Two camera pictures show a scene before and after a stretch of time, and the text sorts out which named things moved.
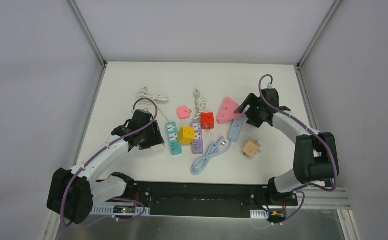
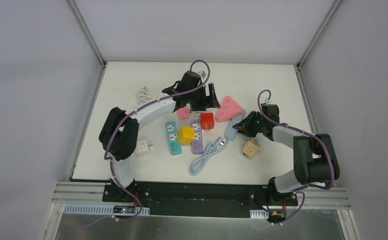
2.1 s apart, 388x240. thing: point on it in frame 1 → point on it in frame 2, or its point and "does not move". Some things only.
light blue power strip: (236, 128) does not move
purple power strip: (198, 143) does not move
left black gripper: (152, 139) → (201, 100)
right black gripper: (248, 108) → (250, 126)
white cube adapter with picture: (157, 148) → (142, 149)
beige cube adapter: (251, 148) does not move
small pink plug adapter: (183, 112) does not move
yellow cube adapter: (186, 135) does not move
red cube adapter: (207, 121) does not move
